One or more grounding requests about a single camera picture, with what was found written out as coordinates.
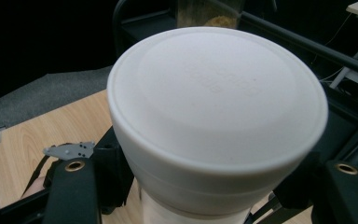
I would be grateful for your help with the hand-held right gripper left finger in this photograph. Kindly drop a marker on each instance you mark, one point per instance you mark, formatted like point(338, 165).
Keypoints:
point(74, 193)

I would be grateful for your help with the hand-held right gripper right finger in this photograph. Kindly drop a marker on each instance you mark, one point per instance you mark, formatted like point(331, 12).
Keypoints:
point(345, 199)

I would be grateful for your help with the white lidded container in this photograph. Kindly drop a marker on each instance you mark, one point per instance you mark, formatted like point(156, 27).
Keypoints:
point(217, 109)

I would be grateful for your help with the black metal shelf rack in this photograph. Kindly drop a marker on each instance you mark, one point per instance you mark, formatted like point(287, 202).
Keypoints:
point(307, 45)

